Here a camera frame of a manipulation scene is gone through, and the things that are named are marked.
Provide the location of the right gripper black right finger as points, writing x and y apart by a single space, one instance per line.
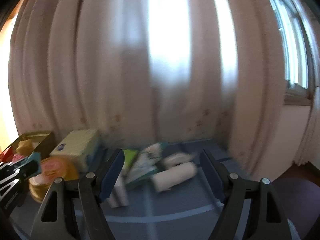
250 208

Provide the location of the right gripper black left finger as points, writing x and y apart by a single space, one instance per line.
70 205

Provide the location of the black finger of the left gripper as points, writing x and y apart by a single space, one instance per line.
7 171
11 192

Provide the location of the white sponge block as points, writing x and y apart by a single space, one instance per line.
118 197

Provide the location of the pink white knitted cloth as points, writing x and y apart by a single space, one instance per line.
17 157

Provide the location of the red orange patterned packet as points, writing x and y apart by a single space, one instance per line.
7 155

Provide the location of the yellow sponge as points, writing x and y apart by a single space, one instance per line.
25 147

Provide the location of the round gold pink tin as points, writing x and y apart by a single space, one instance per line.
51 168

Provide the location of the gold metal tin box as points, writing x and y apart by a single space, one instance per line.
43 142

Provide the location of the blue checked table mat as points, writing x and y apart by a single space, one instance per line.
186 211

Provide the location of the pale yellow tissue pack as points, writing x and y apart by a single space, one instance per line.
79 147

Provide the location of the white rolled towel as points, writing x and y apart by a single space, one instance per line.
163 181

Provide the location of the green white small box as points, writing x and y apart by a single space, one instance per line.
130 156

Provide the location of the white green wipes pack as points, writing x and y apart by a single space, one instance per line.
148 163

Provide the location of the pink floral curtain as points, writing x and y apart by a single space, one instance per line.
142 71

